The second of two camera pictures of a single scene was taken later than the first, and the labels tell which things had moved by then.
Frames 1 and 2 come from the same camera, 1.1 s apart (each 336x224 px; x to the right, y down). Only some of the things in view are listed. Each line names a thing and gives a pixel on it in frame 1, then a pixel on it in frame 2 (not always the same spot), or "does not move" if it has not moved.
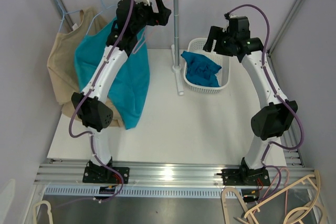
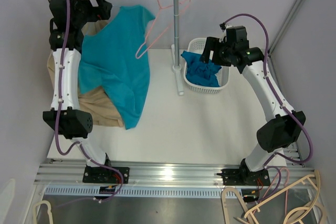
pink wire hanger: (135, 49) to (169, 24)
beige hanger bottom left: (49, 210) does not move
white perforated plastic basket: (196, 45) does not move
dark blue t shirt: (201, 70) does not move
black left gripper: (161, 17) to (101, 12)
